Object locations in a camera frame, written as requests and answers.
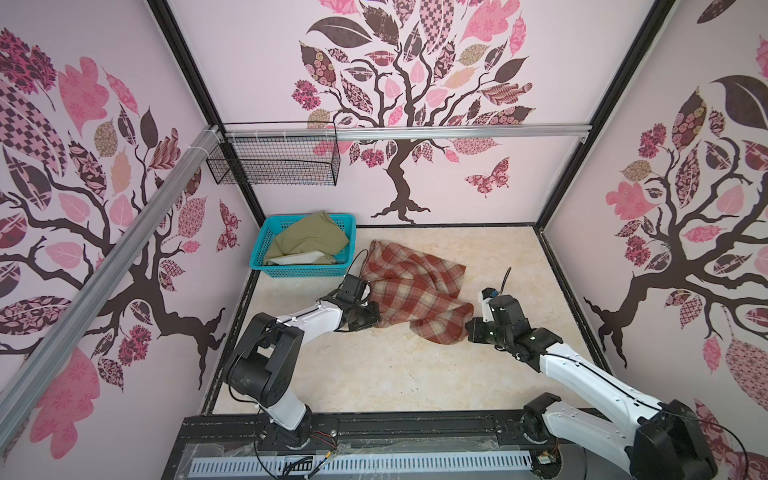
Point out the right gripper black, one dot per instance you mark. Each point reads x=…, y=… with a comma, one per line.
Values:
x=473, y=327

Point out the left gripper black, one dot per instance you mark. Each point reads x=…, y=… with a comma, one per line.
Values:
x=373, y=317

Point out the red plaid skirt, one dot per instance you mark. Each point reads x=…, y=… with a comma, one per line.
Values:
x=417, y=289

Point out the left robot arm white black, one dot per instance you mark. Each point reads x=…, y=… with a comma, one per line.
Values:
x=261, y=367

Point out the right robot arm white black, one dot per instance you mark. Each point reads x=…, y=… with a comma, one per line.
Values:
x=638, y=433

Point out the white folded garment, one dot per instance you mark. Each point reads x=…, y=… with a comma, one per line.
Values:
x=314, y=257

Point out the olive green skirt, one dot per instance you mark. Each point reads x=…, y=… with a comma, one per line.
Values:
x=313, y=232

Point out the teal plastic basket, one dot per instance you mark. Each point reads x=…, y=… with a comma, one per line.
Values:
x=276, y=224

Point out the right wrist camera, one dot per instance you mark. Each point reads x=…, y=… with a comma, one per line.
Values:
x=488, y=294

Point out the black wire basket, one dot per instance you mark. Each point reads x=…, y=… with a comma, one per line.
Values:
x=293, y=153

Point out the aluminium rail back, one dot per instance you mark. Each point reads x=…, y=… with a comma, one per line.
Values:
x=417, y=133

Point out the aluminium rail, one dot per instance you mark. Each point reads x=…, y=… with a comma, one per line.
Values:
x=417, y=133
x=29, y=383

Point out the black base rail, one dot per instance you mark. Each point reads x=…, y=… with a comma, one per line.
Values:
x=366, y=433

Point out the white slotted cable duct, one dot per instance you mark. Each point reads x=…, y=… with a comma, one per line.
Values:
x=358, y=465

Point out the aluminium rail left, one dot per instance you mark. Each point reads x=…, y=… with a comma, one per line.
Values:
x=29, y=383

